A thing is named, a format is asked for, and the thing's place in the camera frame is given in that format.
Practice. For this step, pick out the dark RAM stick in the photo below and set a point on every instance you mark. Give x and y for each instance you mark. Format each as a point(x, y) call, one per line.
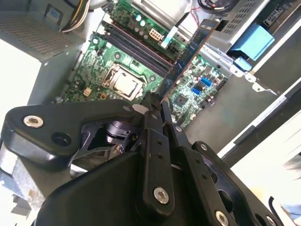
point(188, 54)

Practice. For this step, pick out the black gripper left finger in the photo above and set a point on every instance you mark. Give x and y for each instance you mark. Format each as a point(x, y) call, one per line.
point(47, 131)

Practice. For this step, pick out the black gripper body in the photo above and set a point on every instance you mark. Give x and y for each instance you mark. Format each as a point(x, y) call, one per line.
point(98, 200)

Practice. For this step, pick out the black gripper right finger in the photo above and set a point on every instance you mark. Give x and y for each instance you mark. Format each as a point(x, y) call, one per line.
point(211, 179)

